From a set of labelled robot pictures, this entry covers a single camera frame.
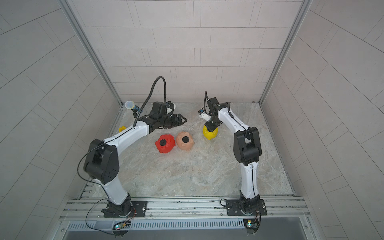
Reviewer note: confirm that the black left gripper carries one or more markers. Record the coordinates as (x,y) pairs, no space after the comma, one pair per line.
(178,122)

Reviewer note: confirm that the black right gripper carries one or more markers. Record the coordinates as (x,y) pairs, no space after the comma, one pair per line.
(211,126)

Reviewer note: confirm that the yellow piggy bank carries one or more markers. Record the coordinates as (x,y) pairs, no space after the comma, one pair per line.
(209,135)

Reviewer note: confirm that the black plug front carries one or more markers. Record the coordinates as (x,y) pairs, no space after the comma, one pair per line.
(186,139)

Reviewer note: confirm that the black plug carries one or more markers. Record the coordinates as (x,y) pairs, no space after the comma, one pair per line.
(163,142)
(186,139)

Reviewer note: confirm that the pink piggy bank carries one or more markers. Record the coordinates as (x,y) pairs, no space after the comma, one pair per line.
(181,145)

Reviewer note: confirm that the red piggy bank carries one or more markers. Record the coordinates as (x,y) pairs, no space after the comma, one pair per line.
(166,149)

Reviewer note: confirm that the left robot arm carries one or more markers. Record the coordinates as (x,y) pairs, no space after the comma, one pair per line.
(102,160)

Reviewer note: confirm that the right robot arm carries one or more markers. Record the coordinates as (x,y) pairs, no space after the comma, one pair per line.
(247,151)

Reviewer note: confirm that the toy microphone on stand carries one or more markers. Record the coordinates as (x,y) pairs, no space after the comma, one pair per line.
(130,105)

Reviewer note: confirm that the right circuit board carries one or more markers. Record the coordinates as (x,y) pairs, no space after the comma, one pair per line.
(251,225)

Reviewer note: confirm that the circuit board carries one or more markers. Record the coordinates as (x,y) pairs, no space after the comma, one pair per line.
(251,225)
(121,225)

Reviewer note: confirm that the left circuit board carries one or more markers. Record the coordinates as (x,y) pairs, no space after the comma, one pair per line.
(121,225)

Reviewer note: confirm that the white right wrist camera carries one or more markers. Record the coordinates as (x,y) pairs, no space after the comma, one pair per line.
(204,115)

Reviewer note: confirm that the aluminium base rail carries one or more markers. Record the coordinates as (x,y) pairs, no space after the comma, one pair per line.
(216,207)

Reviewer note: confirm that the aluminium corner post left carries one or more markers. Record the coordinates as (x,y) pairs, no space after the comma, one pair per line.
(68,12)

